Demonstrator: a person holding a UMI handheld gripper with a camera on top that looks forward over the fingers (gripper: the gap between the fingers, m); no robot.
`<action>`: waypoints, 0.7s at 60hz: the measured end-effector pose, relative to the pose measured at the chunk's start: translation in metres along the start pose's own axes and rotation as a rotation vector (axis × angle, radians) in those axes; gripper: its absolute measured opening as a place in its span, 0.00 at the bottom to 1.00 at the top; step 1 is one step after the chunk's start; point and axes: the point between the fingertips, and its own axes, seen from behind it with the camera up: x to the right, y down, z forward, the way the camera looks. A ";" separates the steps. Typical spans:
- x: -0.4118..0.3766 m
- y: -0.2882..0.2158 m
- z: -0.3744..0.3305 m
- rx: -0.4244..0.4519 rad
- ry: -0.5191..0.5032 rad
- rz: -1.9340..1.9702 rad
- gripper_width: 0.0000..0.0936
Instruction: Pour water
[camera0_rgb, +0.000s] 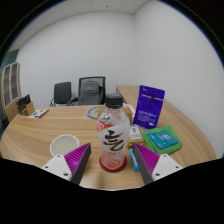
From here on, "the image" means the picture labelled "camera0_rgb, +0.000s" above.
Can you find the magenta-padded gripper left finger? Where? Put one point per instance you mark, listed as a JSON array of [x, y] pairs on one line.
[[71, 163]]

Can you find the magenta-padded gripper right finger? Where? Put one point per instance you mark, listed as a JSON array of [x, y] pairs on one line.
[[155, 165]]

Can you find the clear drink bottle black cap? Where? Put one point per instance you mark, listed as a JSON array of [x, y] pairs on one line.
[[113, 136]]

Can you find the white cup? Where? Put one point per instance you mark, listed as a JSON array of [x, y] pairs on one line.
[[64, 145]]

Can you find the green flat box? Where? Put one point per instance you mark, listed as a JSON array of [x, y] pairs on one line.
[[173, 146]]

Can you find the teal card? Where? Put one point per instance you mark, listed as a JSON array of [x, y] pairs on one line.
[[162, 139]]

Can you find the flat round red coaster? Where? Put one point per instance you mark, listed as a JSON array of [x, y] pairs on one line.
[[102, 166]]

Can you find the paper with round print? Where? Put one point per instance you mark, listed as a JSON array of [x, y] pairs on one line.
[[90, 113]]

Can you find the purple standing pouch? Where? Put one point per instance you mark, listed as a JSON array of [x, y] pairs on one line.
[[150, 106]]

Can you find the white and green leaflet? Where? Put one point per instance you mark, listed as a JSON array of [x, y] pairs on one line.
[[38, 113]]

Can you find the black office chair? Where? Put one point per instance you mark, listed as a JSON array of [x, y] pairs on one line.
[[62, 93]]

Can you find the wooden box with dark items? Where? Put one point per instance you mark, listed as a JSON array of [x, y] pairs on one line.
[[26, 106]]

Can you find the grey mesh office chair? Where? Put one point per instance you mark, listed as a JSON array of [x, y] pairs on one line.
[[90, 91]]

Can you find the wooden shelf unit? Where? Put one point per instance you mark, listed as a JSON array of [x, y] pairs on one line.
[[10, 90]]

